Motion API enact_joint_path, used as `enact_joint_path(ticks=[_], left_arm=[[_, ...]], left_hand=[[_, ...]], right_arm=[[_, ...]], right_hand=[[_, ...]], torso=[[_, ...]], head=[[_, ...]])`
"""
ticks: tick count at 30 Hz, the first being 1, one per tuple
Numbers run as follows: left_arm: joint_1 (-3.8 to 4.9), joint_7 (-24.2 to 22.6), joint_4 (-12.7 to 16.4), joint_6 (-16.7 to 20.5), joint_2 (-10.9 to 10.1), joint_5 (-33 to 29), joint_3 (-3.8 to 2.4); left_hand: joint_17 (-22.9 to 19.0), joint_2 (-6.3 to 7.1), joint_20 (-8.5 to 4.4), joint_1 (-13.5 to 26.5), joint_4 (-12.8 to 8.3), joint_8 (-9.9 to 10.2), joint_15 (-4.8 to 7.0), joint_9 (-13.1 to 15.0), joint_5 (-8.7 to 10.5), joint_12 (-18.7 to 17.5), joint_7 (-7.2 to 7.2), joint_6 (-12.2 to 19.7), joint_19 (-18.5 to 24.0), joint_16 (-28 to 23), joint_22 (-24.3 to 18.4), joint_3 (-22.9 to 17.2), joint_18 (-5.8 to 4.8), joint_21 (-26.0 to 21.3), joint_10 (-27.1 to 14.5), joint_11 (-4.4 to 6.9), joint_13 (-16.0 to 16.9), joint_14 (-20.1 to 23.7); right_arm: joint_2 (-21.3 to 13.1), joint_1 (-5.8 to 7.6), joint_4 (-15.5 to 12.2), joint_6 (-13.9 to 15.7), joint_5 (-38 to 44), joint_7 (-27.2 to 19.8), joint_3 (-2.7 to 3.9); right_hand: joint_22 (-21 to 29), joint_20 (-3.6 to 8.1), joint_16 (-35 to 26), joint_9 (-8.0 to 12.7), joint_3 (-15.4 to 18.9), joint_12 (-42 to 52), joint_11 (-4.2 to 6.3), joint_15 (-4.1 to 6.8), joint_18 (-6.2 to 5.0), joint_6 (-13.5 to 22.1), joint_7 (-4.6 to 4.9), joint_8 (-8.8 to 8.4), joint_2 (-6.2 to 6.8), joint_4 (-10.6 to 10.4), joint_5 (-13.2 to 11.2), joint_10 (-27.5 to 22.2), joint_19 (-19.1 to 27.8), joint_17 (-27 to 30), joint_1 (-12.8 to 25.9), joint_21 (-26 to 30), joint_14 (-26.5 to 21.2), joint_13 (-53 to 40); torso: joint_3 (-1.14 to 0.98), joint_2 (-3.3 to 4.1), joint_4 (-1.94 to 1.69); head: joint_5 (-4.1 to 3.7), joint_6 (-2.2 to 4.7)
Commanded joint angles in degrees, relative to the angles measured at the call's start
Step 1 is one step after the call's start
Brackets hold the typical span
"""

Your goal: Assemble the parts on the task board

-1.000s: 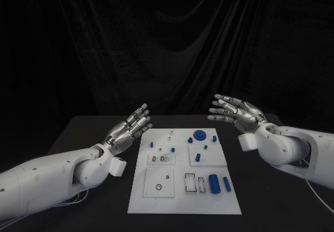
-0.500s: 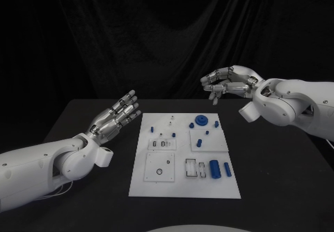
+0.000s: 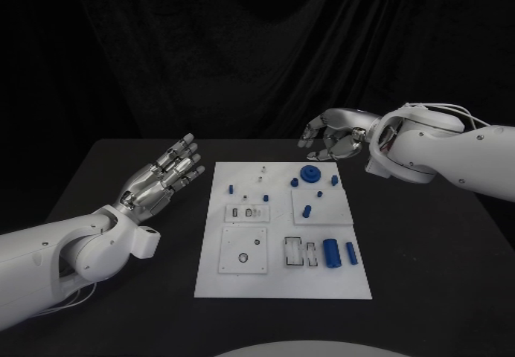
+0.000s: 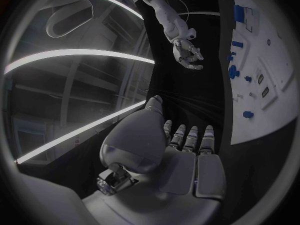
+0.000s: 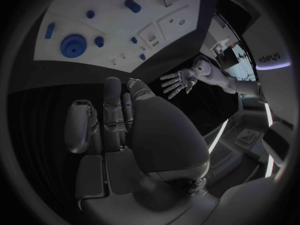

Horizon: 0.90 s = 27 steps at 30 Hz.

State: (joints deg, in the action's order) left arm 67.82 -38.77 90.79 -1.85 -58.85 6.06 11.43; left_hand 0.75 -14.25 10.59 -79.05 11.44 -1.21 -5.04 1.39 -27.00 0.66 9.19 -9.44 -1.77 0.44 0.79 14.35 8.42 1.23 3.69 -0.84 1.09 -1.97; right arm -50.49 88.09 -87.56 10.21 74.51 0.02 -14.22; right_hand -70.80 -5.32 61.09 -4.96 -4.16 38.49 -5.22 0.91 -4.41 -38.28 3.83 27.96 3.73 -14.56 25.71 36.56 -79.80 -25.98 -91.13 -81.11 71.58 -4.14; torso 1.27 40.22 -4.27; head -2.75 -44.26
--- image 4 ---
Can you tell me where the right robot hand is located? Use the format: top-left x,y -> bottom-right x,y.
172,38 -> 205,71

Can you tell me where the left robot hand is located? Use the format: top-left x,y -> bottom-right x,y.
81,94 -> 227,225

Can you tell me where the white task board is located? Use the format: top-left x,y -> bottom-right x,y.
230,0 -> 299,146

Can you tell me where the blue gear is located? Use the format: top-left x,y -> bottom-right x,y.
227,64 -> 241,80

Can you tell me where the blue block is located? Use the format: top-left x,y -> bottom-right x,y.
233,4 -> 245,23

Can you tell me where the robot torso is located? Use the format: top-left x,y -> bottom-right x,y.
39,0 -> 147,39

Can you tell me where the white cable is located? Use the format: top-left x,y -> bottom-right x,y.
149,0 -> 190,23

